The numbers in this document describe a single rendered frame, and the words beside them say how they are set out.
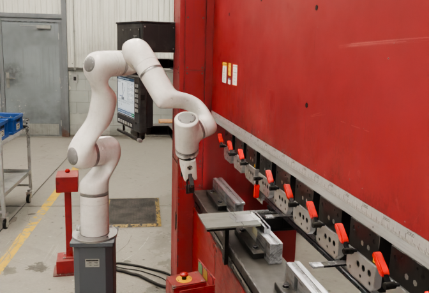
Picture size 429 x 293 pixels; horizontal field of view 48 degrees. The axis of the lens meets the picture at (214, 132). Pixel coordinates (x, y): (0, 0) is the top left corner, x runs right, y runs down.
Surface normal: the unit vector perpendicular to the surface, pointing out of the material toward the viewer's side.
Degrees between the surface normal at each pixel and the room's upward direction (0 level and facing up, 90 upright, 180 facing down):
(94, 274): 90
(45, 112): 90
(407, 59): 90
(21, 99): 90
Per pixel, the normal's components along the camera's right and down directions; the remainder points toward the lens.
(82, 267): 0.08, 0.18
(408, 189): -0.97, 0.02
